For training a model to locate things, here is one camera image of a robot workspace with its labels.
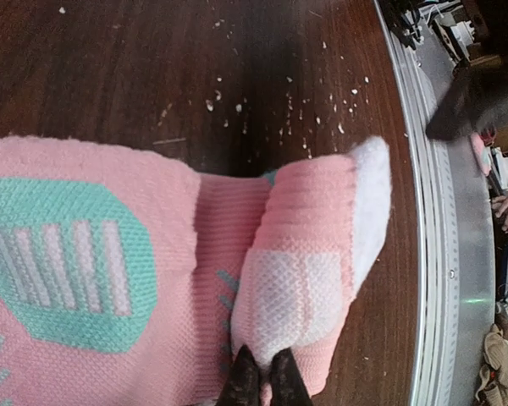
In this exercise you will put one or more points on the pink patterned sock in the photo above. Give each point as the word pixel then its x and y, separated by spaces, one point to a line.
pixel 128 278

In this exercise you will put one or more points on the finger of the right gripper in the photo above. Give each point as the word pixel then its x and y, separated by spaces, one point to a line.
pixel 477 99

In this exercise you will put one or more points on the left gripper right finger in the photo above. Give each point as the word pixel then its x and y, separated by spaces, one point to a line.
pixel 287 385

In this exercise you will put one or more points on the colourful cloth pile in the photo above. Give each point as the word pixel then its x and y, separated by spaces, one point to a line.
pixel 481 153

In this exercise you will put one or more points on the beige cloth bundle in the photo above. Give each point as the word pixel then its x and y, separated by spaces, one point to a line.
pixel 493 373

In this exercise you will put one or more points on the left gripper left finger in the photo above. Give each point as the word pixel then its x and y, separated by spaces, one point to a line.
pixel 242 387

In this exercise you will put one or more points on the aluminium front rail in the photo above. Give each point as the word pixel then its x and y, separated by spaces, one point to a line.
pixel 456 265

